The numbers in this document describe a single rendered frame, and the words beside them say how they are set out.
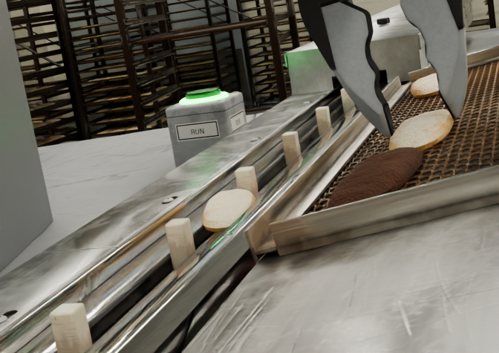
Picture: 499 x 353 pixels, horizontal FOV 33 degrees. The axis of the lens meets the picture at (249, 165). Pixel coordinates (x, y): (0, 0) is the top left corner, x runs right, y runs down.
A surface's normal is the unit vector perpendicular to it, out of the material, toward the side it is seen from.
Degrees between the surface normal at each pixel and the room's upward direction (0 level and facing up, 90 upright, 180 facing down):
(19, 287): 0
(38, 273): 0
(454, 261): 10
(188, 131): 90
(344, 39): 90
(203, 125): 90
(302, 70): 90
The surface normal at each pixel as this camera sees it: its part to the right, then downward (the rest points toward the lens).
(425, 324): -0.32, -0.94
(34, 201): 0.99, -0.15
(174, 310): 0.94, -0.09
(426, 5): -0.32, 0.23
